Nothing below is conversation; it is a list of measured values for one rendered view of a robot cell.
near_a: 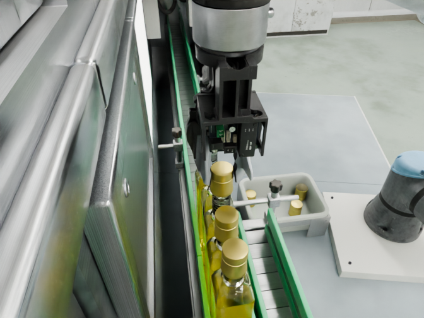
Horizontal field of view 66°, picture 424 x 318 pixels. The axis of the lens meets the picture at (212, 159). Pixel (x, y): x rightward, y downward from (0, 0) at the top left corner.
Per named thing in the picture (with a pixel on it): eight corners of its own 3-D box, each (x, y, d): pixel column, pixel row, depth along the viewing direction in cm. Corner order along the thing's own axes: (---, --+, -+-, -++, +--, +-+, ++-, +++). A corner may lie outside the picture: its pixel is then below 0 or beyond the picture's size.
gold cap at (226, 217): (212, 225, 50) (212, 206, 47) (235, 223, 50) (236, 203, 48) (216, 245, 47) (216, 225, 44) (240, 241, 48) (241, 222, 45)
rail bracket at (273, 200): (225, 219, 81) (226, 183, 73) (291, 212, 82) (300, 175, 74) (227, 229, 78) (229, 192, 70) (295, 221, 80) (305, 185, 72)
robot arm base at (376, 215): (405, 201, 100) (418, 177, 94) (431, 242, 88) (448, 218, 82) (356, 202, 100) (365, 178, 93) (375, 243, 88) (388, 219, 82)
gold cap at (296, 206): (298, 208, 99) (300, 198, 96) (301, 217, 96) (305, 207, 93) (286, 209, 98) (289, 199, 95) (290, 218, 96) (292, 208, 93)
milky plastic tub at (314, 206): (236, 198, 104) (237, 178, 98) (304, 191, 106) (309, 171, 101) (248, 243, 91) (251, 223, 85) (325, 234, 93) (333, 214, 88)
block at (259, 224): (231, 236, 85) (232, 218, 81) (267, 231, 86) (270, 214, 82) (234, 247, 83) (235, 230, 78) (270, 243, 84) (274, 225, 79)
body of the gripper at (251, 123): (200, 166, 38) (197, 65, 30) (194, 124, 44) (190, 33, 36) (265, 160, 38) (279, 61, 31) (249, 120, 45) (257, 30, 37)
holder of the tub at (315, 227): (219, 201, 104) (220, 183, 99) (303, 192, 107) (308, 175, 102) (229, 247, 91) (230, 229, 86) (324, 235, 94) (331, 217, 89)
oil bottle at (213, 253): (206, 297, 66) (205, 230, 52) (234, 293, 67) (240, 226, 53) (210, 326, 62) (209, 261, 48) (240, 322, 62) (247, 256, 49)
